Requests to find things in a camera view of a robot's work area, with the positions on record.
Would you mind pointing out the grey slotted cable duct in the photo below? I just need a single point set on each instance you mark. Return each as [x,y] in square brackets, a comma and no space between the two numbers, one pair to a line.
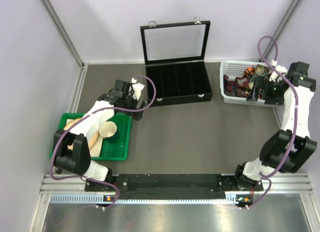
[232,198]

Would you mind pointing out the cream ceramic cup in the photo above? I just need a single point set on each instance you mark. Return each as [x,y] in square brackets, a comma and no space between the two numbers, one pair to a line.
[108,129]

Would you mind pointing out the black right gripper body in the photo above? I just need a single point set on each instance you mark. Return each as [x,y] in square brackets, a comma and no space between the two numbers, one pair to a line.
[274,94]

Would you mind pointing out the red floral rolled tie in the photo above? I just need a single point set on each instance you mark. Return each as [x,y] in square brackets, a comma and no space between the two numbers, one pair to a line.
[249,72]

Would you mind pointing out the black glass-lid storage case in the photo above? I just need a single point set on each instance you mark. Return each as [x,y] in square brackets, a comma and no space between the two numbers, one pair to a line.
[174,59]

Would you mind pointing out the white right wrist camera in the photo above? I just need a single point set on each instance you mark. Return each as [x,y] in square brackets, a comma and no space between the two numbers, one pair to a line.
[275,77]

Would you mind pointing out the green plastic tray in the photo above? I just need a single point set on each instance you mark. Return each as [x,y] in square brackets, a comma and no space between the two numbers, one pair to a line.
[117,150]

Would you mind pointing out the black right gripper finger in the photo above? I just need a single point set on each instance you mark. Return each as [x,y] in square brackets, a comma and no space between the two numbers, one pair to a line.
[255,95]
[259,79]

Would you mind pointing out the aluminium frame rail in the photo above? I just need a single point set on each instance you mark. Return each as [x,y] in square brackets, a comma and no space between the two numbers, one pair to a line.
[280,183]

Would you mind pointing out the round beige painted plate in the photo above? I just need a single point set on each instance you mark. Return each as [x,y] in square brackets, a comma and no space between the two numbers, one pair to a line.
[89,129]

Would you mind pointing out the dark red patterned tie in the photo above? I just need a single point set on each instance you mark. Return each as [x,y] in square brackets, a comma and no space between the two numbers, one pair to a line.
[239,87]

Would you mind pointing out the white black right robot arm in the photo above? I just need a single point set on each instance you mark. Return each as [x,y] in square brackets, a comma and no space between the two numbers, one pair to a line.
[290,147]

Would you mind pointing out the white perforated plastic basket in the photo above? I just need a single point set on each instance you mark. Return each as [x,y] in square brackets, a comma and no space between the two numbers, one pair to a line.
[230,70]

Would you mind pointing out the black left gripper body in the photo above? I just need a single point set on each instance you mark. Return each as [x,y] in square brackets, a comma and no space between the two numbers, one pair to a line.
[130,103]

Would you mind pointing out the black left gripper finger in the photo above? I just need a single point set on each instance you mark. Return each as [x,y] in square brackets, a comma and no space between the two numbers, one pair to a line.
[136,115]
[143,104]

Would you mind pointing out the orange blue leaf-pattern tie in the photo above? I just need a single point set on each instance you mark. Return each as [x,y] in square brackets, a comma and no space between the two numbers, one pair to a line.
[260,70]

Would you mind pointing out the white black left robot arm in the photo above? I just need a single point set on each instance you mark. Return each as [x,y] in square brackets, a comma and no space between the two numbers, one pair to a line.
[71,151]

